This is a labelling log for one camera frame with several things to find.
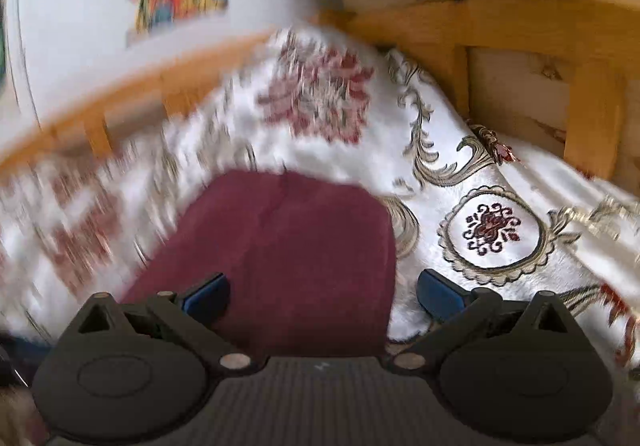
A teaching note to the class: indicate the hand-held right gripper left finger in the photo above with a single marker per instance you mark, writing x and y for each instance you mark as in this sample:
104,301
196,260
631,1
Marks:
207,300

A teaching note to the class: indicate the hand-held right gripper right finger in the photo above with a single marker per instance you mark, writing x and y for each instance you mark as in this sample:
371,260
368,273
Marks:
442,300

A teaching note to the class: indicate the maroon shirt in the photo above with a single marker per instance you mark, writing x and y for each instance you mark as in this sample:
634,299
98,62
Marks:
300,246

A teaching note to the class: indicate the white floral bedspread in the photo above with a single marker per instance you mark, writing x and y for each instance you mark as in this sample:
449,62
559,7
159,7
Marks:
500,166

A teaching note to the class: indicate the wooden bed frame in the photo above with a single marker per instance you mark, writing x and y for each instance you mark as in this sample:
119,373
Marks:
525,21

